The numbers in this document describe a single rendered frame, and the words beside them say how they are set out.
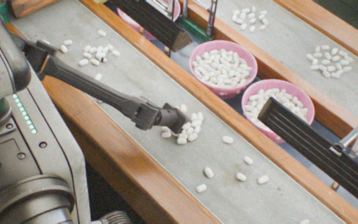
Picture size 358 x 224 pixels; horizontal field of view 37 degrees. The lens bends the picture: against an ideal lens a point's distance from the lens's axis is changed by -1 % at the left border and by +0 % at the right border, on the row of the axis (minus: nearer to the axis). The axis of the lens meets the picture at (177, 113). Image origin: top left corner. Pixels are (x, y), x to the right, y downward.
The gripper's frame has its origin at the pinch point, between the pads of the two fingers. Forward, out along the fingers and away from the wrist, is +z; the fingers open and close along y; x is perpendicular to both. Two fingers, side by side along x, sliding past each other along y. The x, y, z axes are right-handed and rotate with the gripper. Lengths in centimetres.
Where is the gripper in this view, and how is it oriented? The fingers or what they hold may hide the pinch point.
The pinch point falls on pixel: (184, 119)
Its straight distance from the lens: 190.9
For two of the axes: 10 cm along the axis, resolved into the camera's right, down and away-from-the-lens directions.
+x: -5.3, 8.1, 2.5
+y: -6.8, -5.9, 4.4
